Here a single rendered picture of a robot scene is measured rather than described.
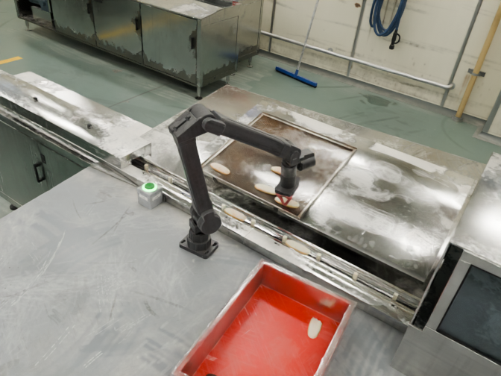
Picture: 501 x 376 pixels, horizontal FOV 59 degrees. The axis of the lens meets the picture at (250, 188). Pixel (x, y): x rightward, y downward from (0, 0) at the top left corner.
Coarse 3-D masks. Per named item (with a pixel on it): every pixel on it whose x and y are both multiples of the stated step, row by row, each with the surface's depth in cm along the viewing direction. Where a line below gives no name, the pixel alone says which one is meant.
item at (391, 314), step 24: (24, 120) 215; (72, 144) 199; (168, 192) 176; (240, 240) 161; (264, 240) 158; (288, 264) 152; (312, 264) 150; (336, 288) 143; (360, 288) 143; (384, 312) 136; (408, 312) 137
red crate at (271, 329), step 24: (264, 288) 145; (240, 312) 136; (264, 312) 137; (288, 312) 138; (312, 312) 139; (240, 336) 129; (264, 336) 130; (288, 336) 131; (216, 360) 122; (240, 360) 123; (264, 360) 124; (288, 360) 124; (312, 360) 125
